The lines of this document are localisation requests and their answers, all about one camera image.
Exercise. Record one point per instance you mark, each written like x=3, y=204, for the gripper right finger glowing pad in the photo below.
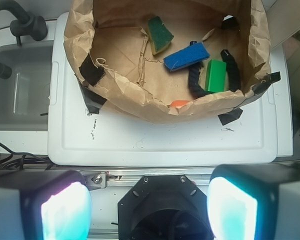
x=255, y=202

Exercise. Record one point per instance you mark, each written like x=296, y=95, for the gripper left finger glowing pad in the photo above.
x=44, y=205

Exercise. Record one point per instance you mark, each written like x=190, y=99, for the green and yellow sponge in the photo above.
x=160, y=37

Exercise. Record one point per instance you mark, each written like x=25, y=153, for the blue sponge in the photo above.
x=192, y=54

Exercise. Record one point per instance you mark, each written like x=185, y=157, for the black tape piece right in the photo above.
x=230, y=117

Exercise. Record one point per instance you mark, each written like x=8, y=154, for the black tape piece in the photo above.
x=230, y=117
x=93, y=101

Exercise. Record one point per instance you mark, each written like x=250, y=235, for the grey sink basin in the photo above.
x=24, y=97

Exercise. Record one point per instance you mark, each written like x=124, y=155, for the black tape piece left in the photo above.
x=93, y=101

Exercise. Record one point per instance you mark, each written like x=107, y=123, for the orange toy carrot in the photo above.
x=178, y=103

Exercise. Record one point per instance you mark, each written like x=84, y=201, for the green rectangular block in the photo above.
x=215, y=76

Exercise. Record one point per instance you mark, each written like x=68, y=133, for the brown paper bag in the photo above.
x=108, y=47

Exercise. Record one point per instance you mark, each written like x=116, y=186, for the aluminium frame rail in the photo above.
x=127, y=177

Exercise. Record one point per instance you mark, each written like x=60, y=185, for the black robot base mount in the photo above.
x=164, y=207

